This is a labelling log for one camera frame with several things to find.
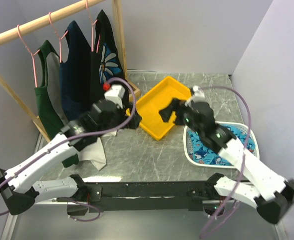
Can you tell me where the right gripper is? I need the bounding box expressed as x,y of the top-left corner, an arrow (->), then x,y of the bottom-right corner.
159,97 -> 204,136

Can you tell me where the black t shirt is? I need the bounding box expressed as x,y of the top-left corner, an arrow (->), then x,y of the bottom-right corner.
90,10 -> 125,104

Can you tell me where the pink wire hanger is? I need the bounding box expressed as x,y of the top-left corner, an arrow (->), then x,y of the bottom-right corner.
85,0 -> 99,53

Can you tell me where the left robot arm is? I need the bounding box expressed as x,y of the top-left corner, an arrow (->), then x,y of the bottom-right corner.
0,99 -> 141,215

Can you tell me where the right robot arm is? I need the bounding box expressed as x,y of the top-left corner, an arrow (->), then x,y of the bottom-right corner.
159,98 -> 294,225

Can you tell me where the navy blue shirt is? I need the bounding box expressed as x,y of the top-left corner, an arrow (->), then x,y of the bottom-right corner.
59,20 -> 91,121

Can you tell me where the green and grey shirt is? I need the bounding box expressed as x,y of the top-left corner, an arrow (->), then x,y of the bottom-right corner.
34,40 -> 106,171

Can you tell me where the pink hanger with navy shirt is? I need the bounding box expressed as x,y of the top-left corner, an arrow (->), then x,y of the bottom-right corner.
48,12 -> 68,63

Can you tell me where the pink hanger with green shirt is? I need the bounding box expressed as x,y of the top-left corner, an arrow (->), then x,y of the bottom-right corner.
16,24 -> 40,88

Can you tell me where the white laundry basket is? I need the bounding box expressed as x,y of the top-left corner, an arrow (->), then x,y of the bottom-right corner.
183,120 -> 260,170

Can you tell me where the yellow plastic tray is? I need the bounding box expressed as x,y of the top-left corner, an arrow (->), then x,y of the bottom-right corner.
136,76 -> 191,141

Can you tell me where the blue shark print cloth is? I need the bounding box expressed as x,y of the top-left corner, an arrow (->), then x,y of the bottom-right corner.
188,124 -> 257,167

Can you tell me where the wooden clothes rack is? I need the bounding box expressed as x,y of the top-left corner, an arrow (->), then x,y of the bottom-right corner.
0,0 -> 140,142

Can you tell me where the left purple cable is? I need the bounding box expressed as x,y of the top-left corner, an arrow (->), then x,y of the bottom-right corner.
0,77 -> 137,223

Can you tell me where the purple cable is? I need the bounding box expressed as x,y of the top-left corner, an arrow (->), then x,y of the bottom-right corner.
0,77 -> 137,223
199,85 -> 252,240

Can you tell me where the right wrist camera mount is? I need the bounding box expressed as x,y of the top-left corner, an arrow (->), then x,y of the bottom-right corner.
185,85 -> 205,107

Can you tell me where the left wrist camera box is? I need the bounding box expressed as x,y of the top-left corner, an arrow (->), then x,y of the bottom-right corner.
102,84 -> 125,109

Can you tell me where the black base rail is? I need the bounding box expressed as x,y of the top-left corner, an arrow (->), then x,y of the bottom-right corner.
56,174 -> 235,217

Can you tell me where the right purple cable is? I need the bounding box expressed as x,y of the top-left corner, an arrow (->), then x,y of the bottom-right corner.
199,85 -> 252,240

